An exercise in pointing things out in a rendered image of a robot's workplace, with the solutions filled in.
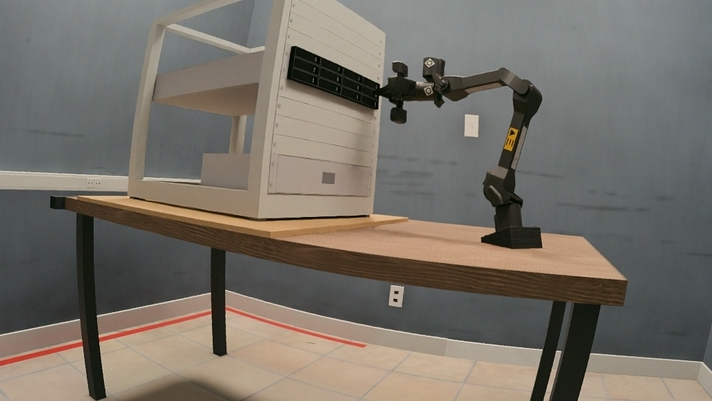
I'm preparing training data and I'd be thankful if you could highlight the tan flat board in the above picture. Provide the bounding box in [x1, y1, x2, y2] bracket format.
[77, 196, 408, 238]

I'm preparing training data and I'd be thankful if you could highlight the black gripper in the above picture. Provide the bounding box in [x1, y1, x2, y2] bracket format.
[373, 61, 422, 124]

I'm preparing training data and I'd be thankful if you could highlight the white equipment rack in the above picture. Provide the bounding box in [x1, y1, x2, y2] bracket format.
[127, 0, 386, 221]

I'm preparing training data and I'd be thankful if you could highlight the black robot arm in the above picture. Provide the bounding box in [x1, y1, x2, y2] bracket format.
[387, 57, 543, 232]

